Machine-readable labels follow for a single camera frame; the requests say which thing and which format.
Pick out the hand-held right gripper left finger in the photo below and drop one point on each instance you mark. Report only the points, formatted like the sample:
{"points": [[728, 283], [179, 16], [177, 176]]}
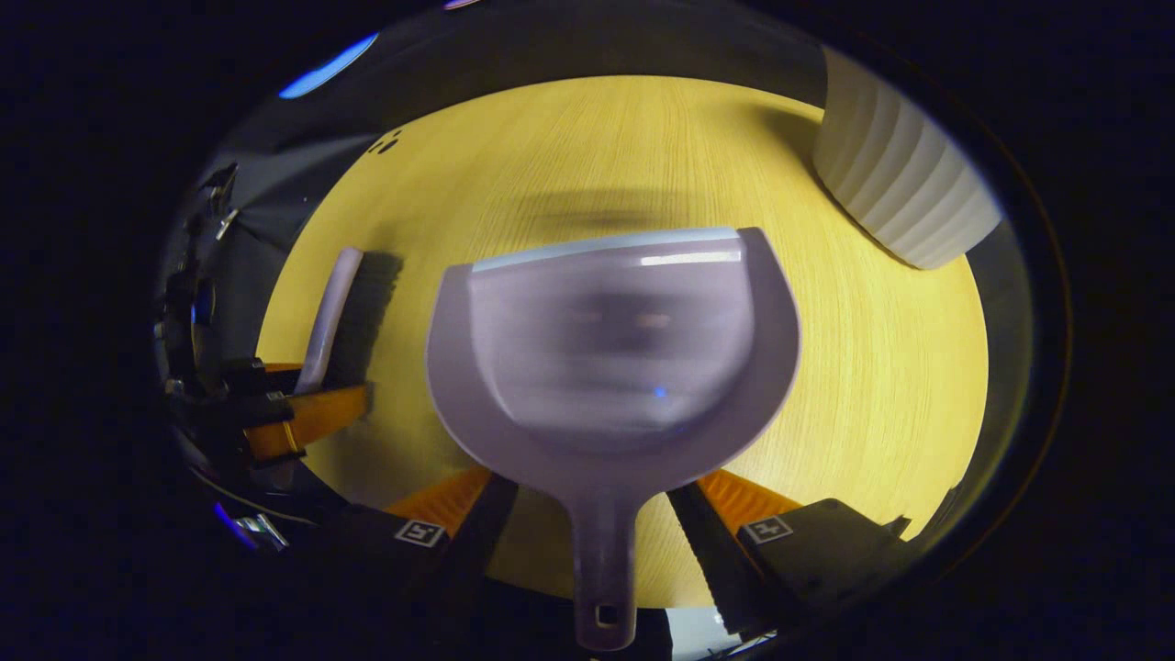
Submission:
{"points": [[477, 542]]}

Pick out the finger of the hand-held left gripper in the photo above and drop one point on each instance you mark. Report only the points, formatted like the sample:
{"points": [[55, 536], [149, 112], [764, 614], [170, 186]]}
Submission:
{"points": [[252, 376], [321, 413]]}

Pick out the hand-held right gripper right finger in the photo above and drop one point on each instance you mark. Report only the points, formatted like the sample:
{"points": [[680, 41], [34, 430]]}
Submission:
{"points": [[707, 551]]}

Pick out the small light pink broom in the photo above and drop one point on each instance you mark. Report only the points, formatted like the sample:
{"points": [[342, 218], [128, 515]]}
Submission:
{"points": [[330, 312]]}

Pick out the light pink plastic dustpan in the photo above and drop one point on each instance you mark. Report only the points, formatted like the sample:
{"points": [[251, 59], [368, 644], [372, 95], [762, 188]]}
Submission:
{"points": [[615, 349]]}

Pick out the white ribbed garbage bin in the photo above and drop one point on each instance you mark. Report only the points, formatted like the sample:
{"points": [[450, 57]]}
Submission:
{"points": [[909, 165]]}

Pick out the small metal clip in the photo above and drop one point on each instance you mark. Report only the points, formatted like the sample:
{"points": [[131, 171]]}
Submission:
{"points": [[227, 224]]}

